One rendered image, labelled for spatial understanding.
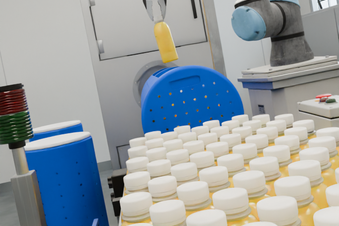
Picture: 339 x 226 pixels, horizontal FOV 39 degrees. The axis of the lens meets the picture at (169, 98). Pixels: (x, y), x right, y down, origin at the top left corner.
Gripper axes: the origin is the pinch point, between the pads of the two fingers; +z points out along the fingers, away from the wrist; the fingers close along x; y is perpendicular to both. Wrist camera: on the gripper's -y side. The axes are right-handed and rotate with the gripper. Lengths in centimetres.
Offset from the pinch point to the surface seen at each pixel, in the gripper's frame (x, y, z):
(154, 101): 9, -72, 28
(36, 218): 34, -117, 40
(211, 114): -6, -72, 34
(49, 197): 52, -26, 60
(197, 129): 2, -97, 33
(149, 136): 12, -90, 34
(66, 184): 45, -26, 57
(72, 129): 51, 46, 46
